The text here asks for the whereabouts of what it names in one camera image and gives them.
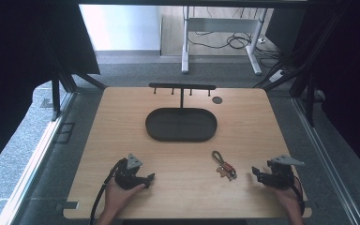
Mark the black key rack with tray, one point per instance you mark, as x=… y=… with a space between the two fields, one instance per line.
x=181 y=125

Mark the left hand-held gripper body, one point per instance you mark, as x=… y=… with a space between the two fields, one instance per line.
x=128 y=176

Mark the black curtain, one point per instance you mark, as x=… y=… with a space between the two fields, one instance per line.
x=347 y=78
x=18 y=62

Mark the person's right hand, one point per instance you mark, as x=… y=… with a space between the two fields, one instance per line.
x=289 y=198

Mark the black metal stand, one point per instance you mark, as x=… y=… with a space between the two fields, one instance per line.
x=61 y=84
x=306 y=81

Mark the white power strip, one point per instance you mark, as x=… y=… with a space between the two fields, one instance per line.
x=277 y=76

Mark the person's left hand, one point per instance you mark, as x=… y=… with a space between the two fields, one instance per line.
x=118 y=197

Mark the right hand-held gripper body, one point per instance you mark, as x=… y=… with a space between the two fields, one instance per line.
x=281 y=175

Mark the white desk frame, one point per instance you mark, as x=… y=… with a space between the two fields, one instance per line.
x=222 y=24

